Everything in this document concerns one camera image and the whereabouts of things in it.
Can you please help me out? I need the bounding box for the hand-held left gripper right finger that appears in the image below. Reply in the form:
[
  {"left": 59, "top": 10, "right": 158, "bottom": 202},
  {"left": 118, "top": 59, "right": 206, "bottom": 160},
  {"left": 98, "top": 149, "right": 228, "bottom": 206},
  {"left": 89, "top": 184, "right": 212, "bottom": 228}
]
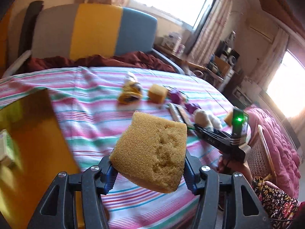
[{"left": 183, "top": 150, "right": 272, "bottom": 229}]

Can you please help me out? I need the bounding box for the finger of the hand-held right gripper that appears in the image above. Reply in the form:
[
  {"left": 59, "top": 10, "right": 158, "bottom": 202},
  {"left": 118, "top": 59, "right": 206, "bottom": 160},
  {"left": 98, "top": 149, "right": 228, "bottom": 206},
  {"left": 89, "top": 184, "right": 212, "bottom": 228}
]
[{"left": 193, "top": 123, "right": 231, "bottom": 149}]

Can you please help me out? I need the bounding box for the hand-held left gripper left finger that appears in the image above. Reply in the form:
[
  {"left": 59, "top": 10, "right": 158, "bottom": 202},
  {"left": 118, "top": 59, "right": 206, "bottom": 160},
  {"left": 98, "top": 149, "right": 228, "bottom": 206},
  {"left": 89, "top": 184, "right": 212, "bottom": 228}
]
[{"left": 27, "top": 157, "right": 118, "bottom": 229}]

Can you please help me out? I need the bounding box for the purple snack packet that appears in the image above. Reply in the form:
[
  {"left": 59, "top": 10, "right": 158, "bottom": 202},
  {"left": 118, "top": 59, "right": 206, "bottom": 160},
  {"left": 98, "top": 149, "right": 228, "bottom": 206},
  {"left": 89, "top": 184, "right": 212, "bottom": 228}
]
[
  {"left": 169, "top": 88, "right": 189, "bottom": 104},
  {"left": 185, "top": 102, "right": 201, "bottom": 114}
]

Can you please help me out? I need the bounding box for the large yellow sponge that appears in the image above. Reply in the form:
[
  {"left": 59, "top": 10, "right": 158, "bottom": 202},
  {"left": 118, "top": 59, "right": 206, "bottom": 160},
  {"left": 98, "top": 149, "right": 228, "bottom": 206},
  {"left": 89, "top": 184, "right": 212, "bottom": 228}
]
[{"left": 110, "top": 110, "right": 188, "bottom": 194}]

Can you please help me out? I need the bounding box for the cardboard box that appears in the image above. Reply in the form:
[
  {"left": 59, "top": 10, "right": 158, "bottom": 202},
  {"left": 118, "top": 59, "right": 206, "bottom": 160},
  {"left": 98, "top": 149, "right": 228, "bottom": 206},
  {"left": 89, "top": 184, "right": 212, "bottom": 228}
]
[{"left": 0, "top": 88, "right": 84, "bottom": 229}]

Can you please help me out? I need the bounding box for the yellow snack packet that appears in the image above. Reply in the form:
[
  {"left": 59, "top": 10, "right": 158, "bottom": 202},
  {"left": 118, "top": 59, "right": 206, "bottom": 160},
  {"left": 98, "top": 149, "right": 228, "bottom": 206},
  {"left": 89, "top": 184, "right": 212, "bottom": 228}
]
[{"left": 118, "top": 81, "right": 143, "bottom": 105}]

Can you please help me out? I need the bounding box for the person's right hand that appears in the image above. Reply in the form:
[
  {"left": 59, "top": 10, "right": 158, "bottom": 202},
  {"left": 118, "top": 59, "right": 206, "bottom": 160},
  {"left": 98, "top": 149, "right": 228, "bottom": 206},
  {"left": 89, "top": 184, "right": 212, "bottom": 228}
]
[{"left": 217, "top": 154, "right": 253, "bottom": 182}]

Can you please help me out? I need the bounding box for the white fluffy packet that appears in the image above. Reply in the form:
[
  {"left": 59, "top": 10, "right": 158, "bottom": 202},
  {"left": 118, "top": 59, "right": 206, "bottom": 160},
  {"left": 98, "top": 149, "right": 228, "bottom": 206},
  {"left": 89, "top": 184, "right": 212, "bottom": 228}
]
[
  {"left": 194, "top": 110, "right": 211, "bottom": 129},
  {"left": 208, "top": 114, "right": 222, "bottom": 131}
]

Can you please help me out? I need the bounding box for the small orange item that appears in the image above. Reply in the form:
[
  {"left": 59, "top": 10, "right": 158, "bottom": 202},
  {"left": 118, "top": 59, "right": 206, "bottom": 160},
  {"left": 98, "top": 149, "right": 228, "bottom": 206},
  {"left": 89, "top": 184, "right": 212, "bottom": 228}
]
[{"left": 224, "top": 112, "right": 235, "bottom": 126}]

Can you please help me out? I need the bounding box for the rattan chair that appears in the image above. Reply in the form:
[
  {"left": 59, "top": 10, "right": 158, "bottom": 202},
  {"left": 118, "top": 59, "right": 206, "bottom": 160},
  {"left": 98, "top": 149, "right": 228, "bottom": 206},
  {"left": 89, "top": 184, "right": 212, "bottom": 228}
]
[{"left": 248, "top": 124, "right": 278, "bottom": 182}]

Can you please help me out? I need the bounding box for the brown flat packet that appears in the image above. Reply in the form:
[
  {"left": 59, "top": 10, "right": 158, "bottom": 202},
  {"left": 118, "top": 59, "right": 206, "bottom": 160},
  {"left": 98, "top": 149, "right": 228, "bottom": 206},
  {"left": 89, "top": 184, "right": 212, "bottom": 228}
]
[{"left": 179, "top": 106, "right": 195, "bottom": 127}]

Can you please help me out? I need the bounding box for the pink quilt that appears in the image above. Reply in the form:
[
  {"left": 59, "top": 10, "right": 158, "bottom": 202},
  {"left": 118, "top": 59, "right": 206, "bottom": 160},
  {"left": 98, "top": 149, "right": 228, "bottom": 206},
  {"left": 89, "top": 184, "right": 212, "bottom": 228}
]
[{"left": 245, "top": 106, "right": 301, "bottom": 196}]

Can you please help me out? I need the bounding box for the long striped packet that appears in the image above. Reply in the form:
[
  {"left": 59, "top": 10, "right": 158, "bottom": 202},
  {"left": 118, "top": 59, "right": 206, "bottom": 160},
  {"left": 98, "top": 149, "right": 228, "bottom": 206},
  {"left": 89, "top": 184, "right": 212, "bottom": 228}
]
[{"left": 168, "top": 102, "right": 185, "bottom": 123}]

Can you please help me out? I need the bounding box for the striped bed sheet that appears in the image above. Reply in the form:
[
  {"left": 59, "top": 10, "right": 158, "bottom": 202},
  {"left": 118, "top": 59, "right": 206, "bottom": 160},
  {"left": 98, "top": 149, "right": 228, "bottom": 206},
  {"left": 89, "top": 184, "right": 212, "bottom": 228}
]
[{"left": 0, "top": 65, "right": 250, "bottom": 229}]

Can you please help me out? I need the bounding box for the small yellow sponge cube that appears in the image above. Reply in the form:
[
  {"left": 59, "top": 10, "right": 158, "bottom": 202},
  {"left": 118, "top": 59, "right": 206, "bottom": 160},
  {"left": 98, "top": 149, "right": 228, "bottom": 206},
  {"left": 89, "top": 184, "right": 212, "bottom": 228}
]
[{"left": 148, "top": 84, "right": 168, "bottom": 103}]

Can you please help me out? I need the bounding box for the window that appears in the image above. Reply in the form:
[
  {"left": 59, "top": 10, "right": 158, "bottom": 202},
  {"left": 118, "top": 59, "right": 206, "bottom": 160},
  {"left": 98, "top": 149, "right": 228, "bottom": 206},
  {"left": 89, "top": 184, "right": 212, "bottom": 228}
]
[
  {"left": 130, "top": 0, "right": 215, "bottom": 27},
  {"left": 267, "top": 50, "right": 305, "bottom": 120}
]

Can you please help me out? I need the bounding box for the wooden desk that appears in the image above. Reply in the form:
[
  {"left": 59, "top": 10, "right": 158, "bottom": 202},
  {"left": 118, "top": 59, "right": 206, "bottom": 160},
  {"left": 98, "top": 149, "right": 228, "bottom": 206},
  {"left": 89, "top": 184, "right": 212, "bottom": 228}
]
[{"left": 155, "top": 44, "right": 227, "bottom": 83}]

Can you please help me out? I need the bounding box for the cluttered shelf unit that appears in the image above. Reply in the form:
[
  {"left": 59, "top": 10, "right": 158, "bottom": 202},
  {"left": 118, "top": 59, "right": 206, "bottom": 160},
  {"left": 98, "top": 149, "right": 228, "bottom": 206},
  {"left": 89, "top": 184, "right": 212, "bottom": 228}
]
[{"left": 207, "top": 31, "right": 241, "bottom": 81}]

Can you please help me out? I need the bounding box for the pale curtain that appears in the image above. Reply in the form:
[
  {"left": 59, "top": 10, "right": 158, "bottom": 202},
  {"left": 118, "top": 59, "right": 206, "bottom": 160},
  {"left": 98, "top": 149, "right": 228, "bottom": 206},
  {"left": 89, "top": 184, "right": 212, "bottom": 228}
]
[{"left": 262, "top": 29, "right": 290, "bottom": 91}]

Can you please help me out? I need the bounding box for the white snack packet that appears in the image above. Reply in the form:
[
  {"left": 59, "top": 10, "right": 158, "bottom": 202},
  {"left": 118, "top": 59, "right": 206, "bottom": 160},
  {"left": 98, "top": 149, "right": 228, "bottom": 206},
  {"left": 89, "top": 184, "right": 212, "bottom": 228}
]
[{"left": 125, "top": 72, "right": 139, "bottom": 83}]

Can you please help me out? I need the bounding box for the white storage box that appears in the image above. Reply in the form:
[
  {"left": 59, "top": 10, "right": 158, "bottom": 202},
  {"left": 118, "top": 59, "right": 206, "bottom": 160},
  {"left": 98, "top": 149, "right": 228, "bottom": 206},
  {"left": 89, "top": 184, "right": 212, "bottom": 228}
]
[{"left": 161, "top": 33, "right": 183, "bottom": 49}]

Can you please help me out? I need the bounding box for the white air conditioner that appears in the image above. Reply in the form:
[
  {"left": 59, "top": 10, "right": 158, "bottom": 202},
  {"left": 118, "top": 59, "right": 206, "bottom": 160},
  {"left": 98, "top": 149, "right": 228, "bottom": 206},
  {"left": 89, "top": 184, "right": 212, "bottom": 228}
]
[{"left": 248, "top": 21, "right": 274, "bottom": 41}]

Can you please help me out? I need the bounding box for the pale carton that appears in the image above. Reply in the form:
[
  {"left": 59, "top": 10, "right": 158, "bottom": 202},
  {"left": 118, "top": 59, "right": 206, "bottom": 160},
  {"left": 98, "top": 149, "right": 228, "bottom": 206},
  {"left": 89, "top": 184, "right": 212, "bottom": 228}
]
[{"left": 0, "top": 129, "right": 22, "bottom": 170}]

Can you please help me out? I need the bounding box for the pink patterned curtain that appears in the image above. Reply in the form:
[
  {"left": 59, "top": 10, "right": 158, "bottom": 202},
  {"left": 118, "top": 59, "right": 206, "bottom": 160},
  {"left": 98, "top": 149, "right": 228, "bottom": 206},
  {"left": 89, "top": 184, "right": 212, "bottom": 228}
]
[{"left": 191, "top": 0, "right": 236, "bottom": 58}]

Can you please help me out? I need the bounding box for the dark red blanket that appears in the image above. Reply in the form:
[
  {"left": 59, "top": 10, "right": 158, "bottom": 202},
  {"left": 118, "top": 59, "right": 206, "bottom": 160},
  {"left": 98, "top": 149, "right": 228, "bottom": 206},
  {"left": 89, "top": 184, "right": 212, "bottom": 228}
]
[{"left": 26, "top": 51, "right": 177, "bottom": 73}]

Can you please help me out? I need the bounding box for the grey white slat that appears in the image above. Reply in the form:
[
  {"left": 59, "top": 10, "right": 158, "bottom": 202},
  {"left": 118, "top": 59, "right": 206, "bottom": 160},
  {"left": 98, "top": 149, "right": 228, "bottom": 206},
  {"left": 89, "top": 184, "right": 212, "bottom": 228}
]
[{"left": 5, "top": 50, "right": 32, "bottom": 77}]

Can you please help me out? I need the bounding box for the grey bed frame rail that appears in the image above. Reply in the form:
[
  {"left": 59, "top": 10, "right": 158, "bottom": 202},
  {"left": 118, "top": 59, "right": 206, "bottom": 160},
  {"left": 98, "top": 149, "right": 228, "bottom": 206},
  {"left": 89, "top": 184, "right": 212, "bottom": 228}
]
[{"left": 151, "top": 49, "right": 184, "bottom": 75}]

